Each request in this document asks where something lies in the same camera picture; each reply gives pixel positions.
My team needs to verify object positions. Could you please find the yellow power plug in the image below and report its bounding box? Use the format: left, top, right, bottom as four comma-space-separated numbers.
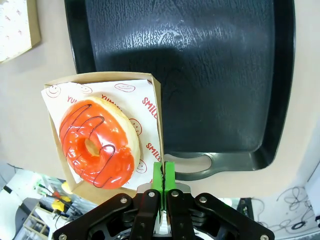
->
50, 195, 74, 212

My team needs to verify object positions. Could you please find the red glazed donut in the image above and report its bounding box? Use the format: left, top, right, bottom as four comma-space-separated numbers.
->
59, 96, 141, 190

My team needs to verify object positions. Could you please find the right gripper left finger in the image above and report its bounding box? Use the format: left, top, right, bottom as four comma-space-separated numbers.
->
52, 161, 165, 240

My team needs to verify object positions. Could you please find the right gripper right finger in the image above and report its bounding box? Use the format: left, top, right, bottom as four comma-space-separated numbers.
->
163, 161, 276, 240

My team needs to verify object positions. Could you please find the white printed paper liner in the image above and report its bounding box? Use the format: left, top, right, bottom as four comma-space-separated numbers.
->
0, 0, 34, 62
40, 79, 161, 185

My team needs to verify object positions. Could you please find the brown cardboard food box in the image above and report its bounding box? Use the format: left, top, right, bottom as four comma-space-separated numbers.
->
0, 0, 42, 65
44, 71, 166, 206

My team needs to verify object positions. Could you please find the black tray with handles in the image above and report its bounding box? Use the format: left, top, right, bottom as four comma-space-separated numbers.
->
64, 0, 297, 182

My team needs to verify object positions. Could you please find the wooden shelf rack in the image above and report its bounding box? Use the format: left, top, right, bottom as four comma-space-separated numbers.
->
23, 201, 54, 240

